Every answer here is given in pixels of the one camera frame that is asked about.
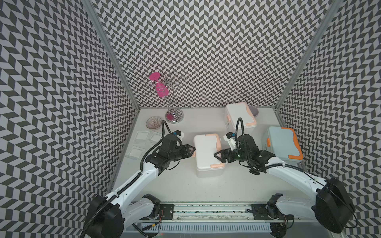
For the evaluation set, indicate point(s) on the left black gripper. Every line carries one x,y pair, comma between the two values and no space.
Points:
183,151

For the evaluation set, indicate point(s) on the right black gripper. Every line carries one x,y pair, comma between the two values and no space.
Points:
227,155

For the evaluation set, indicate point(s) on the white first aid box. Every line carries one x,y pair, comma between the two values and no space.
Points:
206,145
239,110

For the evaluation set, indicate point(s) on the blue first aid kit box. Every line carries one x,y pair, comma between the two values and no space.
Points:
283,143

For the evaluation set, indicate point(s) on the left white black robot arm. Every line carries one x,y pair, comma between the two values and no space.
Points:
108,216

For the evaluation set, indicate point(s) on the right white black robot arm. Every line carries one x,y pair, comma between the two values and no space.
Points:
328,201

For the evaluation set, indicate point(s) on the small clear glass bowl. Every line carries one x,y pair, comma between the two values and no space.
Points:
154,123

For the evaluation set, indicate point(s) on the small grey round bowl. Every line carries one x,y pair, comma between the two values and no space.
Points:
254,111

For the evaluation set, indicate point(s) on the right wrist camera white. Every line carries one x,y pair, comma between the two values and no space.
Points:
230,139

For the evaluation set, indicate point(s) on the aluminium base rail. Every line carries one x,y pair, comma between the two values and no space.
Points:
226,212

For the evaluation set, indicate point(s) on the silver wire stand pink ornaments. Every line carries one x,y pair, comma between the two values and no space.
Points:
166,87

